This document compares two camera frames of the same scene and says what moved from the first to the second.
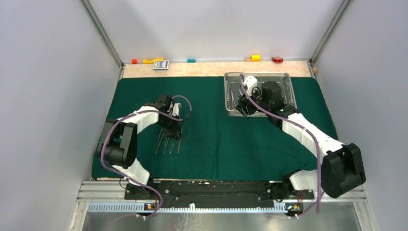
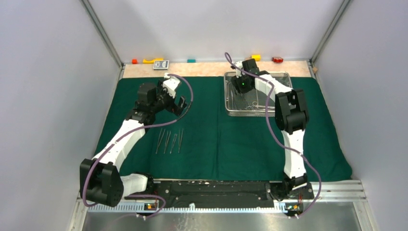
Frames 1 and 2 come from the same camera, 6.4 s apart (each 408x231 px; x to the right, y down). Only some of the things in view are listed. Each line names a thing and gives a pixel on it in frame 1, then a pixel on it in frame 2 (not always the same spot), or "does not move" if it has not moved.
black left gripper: (175, 132) → (173, 107)
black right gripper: (244, 105) → (235, 83)
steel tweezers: (172, 147) does not move
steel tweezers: (159, 141) does not move
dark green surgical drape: (215, 145) does not move
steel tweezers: (179, 146) does not move
